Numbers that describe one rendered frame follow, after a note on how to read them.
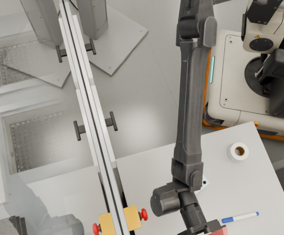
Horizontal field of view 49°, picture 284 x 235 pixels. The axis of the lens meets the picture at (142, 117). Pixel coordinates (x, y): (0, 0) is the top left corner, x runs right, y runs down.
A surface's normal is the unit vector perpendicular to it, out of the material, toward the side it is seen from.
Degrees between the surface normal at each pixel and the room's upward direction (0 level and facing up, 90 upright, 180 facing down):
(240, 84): 0
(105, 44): 3
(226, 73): 0
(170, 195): 43
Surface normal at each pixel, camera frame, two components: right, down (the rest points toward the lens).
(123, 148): 0.04, -0.34
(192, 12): -0.85, -0.03
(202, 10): 0.51, 0.19
